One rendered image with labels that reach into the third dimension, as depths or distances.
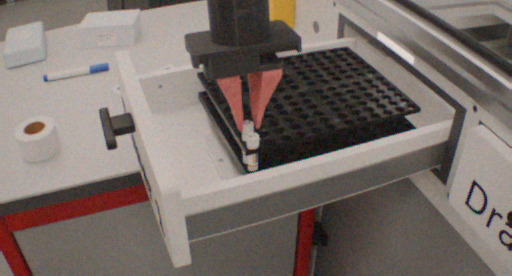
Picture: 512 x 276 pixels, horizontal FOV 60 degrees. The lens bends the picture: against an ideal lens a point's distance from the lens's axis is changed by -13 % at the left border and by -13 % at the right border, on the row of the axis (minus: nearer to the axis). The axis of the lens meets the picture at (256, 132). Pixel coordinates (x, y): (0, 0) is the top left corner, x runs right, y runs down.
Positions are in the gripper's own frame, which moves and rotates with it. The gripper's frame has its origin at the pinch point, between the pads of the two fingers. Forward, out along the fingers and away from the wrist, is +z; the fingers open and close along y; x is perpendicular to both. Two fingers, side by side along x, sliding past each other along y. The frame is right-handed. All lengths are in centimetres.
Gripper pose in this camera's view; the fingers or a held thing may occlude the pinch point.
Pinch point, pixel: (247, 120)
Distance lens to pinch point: 51.3
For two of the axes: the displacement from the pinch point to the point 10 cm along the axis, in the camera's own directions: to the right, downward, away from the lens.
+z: 0.7, 8.6, 5.0
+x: 2.5, 4.8, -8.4
